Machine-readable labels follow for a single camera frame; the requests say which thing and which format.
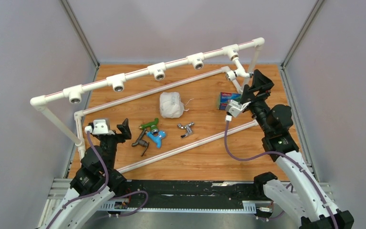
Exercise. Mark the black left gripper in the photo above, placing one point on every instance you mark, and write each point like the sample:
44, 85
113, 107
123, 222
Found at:
125, 128

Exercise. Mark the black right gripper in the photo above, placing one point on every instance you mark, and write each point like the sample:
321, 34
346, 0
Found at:
261, 84

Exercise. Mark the white plastic faucet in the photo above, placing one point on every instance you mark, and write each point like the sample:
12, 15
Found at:
231, 75

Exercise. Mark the white PVC pipe frame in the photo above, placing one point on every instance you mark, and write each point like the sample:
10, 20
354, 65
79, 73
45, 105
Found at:
116, 82

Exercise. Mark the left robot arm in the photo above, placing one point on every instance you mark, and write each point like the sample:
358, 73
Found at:
96, 181

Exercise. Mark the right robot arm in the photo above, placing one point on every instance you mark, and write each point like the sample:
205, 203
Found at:
309, 207

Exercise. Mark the green sponge pack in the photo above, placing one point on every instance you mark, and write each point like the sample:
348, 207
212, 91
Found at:
224, 98

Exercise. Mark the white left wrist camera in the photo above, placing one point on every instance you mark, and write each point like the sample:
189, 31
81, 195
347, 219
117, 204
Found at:
99, 127

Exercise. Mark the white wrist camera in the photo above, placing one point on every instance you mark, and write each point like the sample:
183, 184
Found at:
99, 127
234, 108

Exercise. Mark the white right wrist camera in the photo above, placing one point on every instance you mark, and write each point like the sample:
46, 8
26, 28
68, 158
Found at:
234, 108

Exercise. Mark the white drawstring bag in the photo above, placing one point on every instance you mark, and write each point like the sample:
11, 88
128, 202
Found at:
171, 105

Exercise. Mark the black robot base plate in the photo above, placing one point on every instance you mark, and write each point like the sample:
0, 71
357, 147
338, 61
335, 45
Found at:
180, 194

